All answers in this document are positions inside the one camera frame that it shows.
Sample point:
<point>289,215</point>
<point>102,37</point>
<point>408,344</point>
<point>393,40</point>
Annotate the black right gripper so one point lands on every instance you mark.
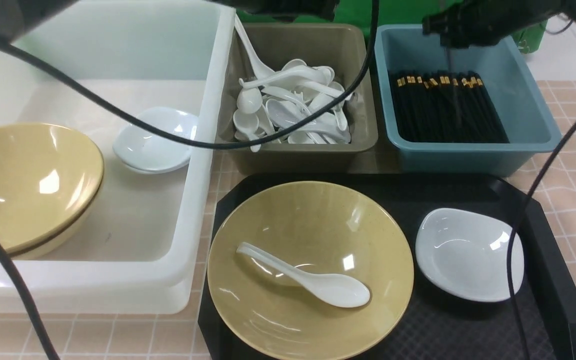
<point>484,23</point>

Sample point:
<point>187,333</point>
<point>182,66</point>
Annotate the white square sauce dish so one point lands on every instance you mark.
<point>464,253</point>

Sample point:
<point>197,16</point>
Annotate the tan noodle bowl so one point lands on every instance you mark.
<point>320,228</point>

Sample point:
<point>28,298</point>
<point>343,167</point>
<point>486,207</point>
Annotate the white ceramic soup spoon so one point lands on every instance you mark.
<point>335,289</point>

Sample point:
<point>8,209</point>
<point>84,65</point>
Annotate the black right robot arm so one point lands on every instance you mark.
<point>483,23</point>

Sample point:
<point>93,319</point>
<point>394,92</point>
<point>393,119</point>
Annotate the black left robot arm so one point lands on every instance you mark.
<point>18,17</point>

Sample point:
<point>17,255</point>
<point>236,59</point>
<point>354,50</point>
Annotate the stacked tan bowl in tub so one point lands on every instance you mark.
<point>50,176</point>

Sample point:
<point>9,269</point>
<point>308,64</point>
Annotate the green cloth backdrop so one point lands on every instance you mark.
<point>402,12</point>

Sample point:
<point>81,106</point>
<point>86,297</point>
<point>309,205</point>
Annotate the bundle of black chopsticks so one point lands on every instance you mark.
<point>445,107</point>

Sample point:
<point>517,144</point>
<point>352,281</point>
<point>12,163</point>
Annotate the olive plastic spoon bin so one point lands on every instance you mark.
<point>338,45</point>

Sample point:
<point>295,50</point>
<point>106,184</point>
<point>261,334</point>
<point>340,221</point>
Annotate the teal plastic chopstick bin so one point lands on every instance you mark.
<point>513,91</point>

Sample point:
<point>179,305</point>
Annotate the beige checked tablecloth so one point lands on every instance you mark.
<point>177,337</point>

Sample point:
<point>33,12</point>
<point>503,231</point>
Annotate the pile of white spoons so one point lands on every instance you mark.
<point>276,100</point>

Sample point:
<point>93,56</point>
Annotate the large white plastic tub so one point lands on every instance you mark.
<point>136,251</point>

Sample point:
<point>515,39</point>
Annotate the black plastic serving tray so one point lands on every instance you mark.
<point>440,326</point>

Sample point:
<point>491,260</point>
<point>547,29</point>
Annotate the white dish in tub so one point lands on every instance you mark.
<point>147,153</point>

